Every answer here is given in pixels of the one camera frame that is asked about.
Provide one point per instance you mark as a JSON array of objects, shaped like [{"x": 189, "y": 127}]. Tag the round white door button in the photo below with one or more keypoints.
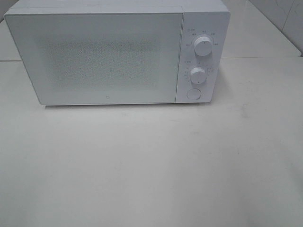
[{"x": 194, "y": 94}]

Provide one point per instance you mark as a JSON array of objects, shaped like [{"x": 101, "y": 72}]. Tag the white timer knob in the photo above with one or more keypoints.
[{"x": 198, "y": 75}]

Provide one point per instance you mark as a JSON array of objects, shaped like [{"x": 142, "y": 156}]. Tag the white microwave door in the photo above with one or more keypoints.
[{"x": 100, "y": 59}]

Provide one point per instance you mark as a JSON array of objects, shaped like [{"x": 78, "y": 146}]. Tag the upper white power knob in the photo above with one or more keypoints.
[{"x": 203, "y": 45}]

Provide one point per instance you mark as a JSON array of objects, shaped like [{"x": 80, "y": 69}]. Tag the white microwave oven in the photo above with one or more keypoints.
[{"x": 209, "y": 17}]

